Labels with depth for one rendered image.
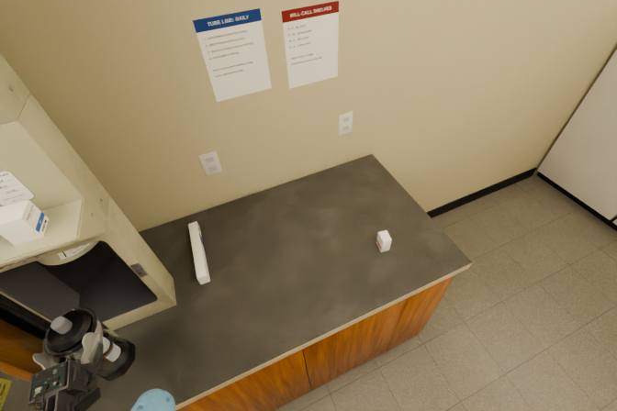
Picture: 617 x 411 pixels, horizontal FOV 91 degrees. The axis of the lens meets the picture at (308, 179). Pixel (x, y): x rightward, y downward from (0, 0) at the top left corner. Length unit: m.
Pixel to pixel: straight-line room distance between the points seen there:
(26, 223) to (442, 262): 1.19
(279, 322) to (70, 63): 1.00
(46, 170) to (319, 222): 0.92
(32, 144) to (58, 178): 0.09
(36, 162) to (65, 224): 0.13
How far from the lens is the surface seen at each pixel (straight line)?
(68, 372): 0.86
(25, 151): 0.77
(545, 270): 2.70
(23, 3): 1.11
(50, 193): 0.83
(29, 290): 1.16
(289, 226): 1.31
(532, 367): 2.33
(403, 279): 1.20
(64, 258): 1.01
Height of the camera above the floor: 1.98
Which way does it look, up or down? 45 degrees down
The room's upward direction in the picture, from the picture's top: 4 degrees counter-clockwise
